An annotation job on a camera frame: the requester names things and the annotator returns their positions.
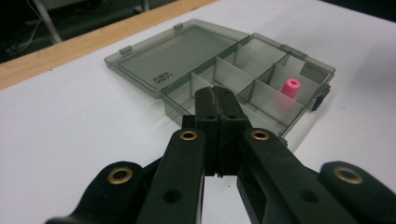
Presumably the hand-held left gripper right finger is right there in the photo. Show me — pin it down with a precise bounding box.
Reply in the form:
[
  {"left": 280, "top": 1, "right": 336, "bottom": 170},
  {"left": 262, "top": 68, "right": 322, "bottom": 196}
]
[{"left": 214, "top": 86, "right": 254, "bottom": 177}]

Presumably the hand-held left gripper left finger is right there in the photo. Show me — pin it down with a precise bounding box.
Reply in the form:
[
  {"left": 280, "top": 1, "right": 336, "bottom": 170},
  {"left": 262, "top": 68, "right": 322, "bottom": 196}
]
[{"left": 181, "top": 87, "right": 223, "bottom": 177}]

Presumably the pink plastic stopper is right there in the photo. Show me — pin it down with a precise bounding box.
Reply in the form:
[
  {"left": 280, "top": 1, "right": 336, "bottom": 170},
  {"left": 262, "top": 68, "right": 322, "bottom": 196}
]
[{"left": 279, "top": 78, "right": 302, "bottom": 102}]

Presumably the grey translucent compartment storage box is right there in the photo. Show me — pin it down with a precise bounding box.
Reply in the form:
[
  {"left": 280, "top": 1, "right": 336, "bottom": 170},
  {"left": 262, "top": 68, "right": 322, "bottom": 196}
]
[{"left": 104, "top": 18, "right": 337, "bottom": 147}]

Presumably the white metal stand leg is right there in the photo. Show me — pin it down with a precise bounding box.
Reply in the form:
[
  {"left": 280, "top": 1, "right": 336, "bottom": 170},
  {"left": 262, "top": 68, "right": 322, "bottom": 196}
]
[{"left": 32, "top": 0, "right": 64, "bottom": 45}]

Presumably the grey cable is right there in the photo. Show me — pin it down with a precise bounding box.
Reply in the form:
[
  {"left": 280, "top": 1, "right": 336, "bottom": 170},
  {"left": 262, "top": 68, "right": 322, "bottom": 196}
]
[{"left": 6, "top": 17, "right": 43, "bottom": 54}]

